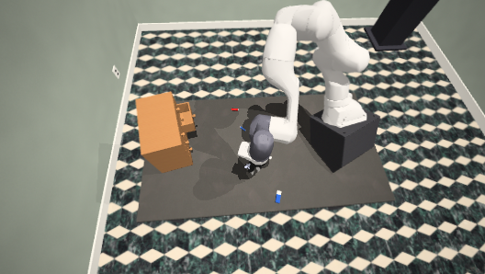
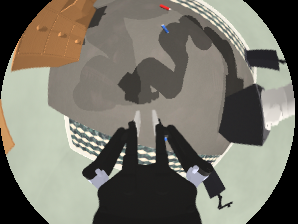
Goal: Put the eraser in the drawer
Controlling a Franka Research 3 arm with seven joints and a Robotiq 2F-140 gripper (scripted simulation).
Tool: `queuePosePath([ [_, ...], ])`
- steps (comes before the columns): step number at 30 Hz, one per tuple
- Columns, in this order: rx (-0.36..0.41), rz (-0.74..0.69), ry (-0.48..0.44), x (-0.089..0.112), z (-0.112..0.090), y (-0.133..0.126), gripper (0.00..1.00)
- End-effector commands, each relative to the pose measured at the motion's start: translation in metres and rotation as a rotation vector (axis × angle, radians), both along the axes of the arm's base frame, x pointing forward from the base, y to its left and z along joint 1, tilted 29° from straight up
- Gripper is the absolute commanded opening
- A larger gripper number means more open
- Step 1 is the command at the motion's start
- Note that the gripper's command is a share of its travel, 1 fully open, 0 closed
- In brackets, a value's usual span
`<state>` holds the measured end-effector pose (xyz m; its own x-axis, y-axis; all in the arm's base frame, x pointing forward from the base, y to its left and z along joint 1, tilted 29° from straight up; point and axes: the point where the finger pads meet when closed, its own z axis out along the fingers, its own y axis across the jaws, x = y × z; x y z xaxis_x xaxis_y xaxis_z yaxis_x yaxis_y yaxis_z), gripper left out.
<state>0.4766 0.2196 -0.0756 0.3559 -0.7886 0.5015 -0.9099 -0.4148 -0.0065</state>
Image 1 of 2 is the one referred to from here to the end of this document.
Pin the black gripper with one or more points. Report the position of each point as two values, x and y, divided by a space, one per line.
252 166

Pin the wooden chest of drawers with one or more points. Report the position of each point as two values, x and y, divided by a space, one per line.
159 134

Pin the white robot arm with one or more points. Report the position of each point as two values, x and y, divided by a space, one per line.
336 53

